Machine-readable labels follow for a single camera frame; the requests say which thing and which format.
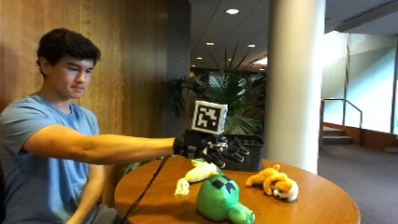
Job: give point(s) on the black woven planter basket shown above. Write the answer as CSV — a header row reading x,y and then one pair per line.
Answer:
x,y
249,154

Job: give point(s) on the white marker cube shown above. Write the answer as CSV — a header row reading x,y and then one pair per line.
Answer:
x,y
208,117

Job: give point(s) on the green blocky plush toy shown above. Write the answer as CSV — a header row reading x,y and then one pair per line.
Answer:
x,y
220,199

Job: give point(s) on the orange and white plush dog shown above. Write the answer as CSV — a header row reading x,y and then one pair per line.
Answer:
x,y
275,183

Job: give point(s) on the green palm plant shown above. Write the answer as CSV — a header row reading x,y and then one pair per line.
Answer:
x,y
232,93

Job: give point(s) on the white round column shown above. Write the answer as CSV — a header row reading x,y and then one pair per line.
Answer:
x,y
294,84

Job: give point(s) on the metal stair handrail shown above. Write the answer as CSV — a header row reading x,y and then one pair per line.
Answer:
x,y
342,107

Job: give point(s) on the the person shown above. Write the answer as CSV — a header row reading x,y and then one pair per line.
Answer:
x,y
45,149

